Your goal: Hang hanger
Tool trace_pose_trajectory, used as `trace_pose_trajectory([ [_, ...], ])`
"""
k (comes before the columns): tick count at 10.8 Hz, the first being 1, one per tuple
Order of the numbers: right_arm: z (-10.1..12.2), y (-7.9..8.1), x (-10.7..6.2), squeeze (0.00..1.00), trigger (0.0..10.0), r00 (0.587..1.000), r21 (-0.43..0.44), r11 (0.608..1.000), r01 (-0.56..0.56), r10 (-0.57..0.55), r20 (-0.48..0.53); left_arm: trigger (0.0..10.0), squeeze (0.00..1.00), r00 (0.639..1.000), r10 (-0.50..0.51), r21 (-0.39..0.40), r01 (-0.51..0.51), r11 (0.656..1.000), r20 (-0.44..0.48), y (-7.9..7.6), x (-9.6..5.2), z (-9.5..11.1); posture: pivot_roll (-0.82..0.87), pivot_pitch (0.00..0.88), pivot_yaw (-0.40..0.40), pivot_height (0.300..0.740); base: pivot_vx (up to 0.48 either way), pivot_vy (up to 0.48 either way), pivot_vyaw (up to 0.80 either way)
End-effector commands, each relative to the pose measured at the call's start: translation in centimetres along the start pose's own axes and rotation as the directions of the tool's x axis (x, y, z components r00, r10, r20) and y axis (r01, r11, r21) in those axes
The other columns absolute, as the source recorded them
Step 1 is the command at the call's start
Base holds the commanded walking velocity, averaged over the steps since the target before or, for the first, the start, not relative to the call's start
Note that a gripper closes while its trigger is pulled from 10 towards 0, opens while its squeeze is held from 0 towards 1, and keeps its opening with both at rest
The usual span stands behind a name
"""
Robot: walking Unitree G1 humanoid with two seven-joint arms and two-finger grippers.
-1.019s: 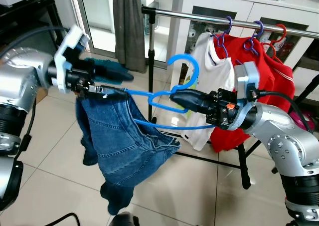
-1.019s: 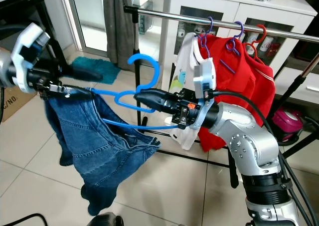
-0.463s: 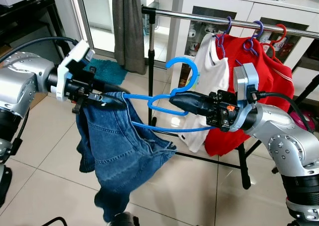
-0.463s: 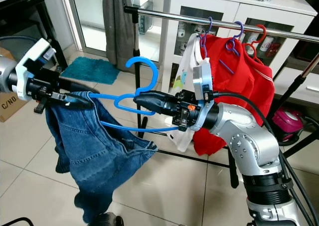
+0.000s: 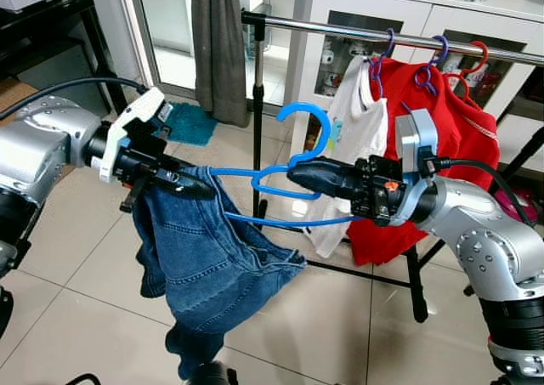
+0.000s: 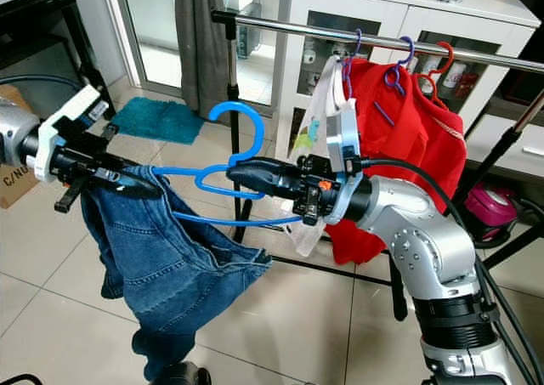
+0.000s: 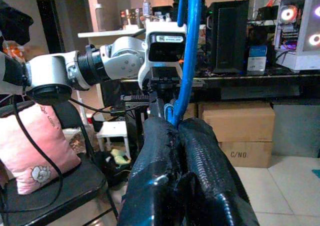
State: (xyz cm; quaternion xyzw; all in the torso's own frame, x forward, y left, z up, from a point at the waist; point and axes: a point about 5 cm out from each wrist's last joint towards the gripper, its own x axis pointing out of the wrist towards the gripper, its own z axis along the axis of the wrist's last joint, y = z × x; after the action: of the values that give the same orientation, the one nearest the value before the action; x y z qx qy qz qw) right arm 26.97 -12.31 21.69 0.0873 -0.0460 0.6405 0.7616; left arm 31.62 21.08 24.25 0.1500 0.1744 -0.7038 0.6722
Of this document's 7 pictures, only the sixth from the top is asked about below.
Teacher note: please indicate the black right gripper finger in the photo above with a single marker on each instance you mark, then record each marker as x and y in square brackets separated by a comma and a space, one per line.
[268, 187]
[263, 168]

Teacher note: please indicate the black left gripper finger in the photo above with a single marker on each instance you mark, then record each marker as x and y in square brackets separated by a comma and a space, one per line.
[132, 169]
[132, 185]

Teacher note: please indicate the blue denim shorts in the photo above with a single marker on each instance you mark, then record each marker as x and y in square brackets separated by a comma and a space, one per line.
[170, 266]

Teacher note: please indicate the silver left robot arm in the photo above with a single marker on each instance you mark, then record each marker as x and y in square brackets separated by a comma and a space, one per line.
[19, 134]

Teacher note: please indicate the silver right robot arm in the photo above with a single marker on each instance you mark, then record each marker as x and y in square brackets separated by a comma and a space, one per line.
[416, 232]

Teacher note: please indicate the purple plastic hanger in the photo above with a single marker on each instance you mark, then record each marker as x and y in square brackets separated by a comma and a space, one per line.
[357, 41]
[408, 49]

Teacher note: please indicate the red plastic hanger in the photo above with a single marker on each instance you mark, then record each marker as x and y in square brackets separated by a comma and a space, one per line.
[449, 55]

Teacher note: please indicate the teal floor mat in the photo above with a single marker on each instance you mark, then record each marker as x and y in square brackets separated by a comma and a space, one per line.
[157, 120]

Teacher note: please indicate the grey curtain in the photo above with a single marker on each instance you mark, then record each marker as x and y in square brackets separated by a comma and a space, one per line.
[201, 45]

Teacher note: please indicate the red polo shirt striped trim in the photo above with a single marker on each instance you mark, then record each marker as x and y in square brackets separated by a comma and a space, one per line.
[446, 147]

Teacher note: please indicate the metal clothes rack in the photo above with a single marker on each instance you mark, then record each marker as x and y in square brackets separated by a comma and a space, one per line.
[289, 30]

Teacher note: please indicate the glass sliding door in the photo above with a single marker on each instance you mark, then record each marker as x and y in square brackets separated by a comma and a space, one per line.
[144, 28]

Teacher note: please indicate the black side table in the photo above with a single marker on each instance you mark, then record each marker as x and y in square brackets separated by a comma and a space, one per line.
[51, 11]

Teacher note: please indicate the pink floor appliance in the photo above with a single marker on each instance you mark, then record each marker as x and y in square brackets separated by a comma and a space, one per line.
[489, 211]

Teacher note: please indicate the black tripod stand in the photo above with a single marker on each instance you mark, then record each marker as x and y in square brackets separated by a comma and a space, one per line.
[501, 151]

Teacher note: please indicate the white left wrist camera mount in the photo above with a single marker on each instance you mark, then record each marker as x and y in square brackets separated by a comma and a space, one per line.
[85, 104]

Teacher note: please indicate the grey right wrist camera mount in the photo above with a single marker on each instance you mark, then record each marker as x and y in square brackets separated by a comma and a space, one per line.
[344, 138]

